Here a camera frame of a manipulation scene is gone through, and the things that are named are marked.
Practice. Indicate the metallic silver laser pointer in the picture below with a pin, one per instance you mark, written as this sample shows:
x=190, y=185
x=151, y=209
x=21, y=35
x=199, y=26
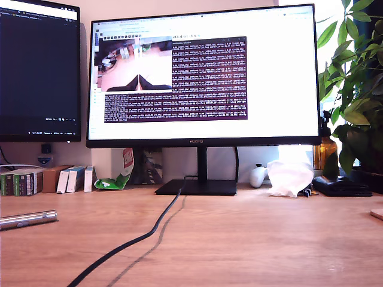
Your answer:
x=30, y=219

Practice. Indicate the grey patterned carton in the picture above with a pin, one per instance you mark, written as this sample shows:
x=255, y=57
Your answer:
x=154, y=167

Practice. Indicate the white game controller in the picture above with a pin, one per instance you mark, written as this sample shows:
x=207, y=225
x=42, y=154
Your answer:
x=256, y=177

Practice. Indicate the green snack bag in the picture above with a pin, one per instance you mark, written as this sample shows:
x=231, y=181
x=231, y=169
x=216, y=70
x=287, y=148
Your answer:
x=115, y=183

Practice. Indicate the crumpled white plastic bag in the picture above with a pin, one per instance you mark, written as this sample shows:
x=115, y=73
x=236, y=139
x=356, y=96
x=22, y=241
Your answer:
x=288, y=179

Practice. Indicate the black Huawei computer monitor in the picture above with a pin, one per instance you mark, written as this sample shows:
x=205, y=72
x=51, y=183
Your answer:
x=269, y=74

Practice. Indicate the small white blue box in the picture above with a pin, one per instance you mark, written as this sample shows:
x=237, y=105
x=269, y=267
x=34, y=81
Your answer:
x=62, y=182
x=88, y=180
x=71, y=180

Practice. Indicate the small black blue clip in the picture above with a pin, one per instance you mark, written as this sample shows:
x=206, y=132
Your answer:
x=308, y=192

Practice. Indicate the amber glass spray bottle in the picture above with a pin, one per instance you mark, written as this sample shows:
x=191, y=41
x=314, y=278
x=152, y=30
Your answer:
x=324, y=152

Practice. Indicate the brown cardboard box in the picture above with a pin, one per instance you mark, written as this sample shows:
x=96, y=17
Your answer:
x=51, y=179

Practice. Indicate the small black cube device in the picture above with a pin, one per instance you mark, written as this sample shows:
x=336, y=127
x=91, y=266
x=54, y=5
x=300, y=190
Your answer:
x=46, y=148

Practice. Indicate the blue white shield badge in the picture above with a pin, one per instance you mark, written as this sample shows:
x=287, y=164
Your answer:
x=45, y=161

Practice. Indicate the black leather wallet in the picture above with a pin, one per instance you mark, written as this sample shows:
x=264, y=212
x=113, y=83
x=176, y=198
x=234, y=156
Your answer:
x=341, y=186

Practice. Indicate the green leafy houseplant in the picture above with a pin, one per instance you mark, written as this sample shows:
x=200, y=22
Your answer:
x=356, y=110

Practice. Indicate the dark-screen computer monitor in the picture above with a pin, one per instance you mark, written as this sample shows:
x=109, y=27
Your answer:
x=36, y=77

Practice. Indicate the green printed box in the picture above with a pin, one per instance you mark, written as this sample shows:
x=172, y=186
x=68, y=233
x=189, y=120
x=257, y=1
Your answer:
x=6, y=184
x=22, y=184

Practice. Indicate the dark plant pot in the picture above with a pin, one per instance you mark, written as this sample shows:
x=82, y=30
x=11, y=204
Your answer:
x=369, y=179

